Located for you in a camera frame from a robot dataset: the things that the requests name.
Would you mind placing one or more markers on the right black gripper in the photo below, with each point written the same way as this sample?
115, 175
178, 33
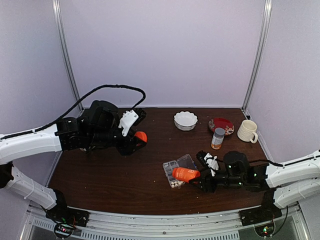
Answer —
205, 180

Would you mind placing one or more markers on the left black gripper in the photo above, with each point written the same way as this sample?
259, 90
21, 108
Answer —
129, 147

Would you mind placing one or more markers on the orange bottle cap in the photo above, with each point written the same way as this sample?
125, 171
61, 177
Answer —
141, 135

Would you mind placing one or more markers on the orange pill bottle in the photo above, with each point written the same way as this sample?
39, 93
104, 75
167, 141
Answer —
185, 174

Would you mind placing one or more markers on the clear plastic pill organizer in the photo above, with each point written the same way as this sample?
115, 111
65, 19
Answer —
185, 161

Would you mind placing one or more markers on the grey capped white orange bottle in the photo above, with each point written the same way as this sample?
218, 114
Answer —
217, 139

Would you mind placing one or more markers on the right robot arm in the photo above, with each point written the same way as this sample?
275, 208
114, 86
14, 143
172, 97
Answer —
283, 183

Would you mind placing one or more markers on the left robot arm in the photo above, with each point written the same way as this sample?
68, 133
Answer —
99, 127

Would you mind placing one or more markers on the beige pills in organizer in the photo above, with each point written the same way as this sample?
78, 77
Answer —
176, 184

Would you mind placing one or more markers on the white fluted bowl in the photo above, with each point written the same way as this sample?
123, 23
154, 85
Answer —
185, 120

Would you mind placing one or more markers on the red patterned plate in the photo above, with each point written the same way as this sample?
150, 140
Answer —
219, 122

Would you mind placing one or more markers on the cream ceramic mug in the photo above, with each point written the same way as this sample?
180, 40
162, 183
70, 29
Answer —
247, 131

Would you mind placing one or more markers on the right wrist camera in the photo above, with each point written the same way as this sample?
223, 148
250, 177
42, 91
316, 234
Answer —
208, 161

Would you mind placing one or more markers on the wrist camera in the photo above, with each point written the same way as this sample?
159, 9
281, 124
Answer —
131, 118
208, 161

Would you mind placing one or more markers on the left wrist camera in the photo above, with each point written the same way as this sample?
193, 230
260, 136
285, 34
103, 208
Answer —
131, 118

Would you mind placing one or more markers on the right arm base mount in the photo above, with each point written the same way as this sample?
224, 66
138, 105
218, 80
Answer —
262, 217

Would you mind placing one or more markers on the front aluminium rail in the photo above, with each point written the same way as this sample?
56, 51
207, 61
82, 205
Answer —
225, 225

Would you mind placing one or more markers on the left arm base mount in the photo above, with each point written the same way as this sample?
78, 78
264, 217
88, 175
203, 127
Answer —
66, 219

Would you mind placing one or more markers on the left aluminium frame post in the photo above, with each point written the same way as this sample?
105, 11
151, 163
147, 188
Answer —
56, 4

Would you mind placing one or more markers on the aluminium frame post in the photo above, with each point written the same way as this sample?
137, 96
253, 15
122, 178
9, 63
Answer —
56, 4
264, 30

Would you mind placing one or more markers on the right aluminium frame post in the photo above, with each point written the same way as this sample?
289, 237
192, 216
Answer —
264, 30

